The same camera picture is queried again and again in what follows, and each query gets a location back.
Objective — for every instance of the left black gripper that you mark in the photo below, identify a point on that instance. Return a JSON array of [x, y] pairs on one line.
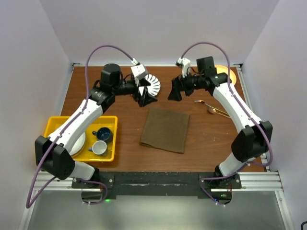
[[146, 98]]

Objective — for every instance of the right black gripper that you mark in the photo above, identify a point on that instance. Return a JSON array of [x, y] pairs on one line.
[[177, 83]]

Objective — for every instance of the brown cloth napkin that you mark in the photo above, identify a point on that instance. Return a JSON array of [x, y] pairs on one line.
[[165, 130]]

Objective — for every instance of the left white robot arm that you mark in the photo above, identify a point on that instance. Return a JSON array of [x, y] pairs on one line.
[[52, 153]]

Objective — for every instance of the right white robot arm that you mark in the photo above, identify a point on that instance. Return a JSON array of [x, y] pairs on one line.
[[254, 135]]

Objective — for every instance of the white blue striped plate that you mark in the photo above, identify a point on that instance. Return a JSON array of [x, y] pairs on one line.
[[155, 86]]

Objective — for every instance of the iridescent fork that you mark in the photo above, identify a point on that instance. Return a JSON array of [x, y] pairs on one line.
[[203, 102]]

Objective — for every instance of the copper spoon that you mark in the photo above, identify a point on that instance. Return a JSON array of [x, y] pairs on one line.
[[214, 112]]

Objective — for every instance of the orange plate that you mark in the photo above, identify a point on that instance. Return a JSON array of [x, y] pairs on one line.
[[224, 69]]

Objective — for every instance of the yellow plastic bin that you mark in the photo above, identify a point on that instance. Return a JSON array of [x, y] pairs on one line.
[[85, 155]]

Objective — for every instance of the dark blue mug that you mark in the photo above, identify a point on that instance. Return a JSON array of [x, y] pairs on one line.
[[103, 134]]

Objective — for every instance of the white grey mug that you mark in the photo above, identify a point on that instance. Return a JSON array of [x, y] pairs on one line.
[[99, 148]]

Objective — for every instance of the white paper plate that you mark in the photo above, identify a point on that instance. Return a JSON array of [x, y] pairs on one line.
[[78, 145]]

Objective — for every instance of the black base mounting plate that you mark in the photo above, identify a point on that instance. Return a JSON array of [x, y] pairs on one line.
[[168, 184]]

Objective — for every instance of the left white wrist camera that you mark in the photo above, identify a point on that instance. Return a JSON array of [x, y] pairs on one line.
[[139, 71]]

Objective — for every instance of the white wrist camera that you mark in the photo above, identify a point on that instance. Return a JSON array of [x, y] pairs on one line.
[[184, 64], [139, 71]]

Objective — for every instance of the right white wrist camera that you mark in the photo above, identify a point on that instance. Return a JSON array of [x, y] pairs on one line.
[[184, 64]]

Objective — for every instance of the aluminium frame rail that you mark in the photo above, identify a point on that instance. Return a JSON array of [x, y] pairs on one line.
[[250, 181]]

